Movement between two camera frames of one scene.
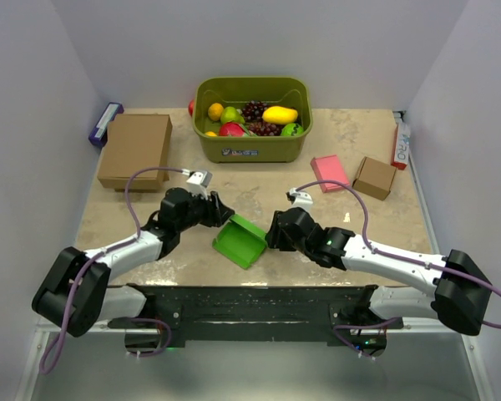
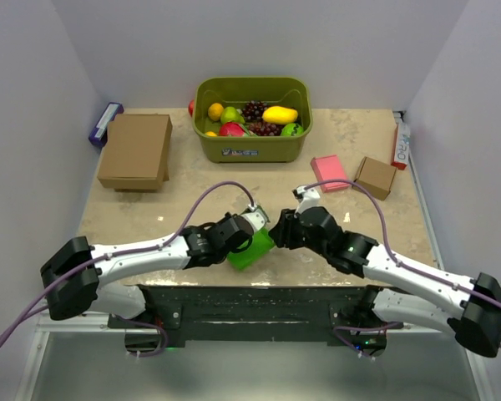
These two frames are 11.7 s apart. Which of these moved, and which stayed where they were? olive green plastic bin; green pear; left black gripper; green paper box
Moved: left black gripper
Stayed: green paper box; green pear; olive green plastic bin
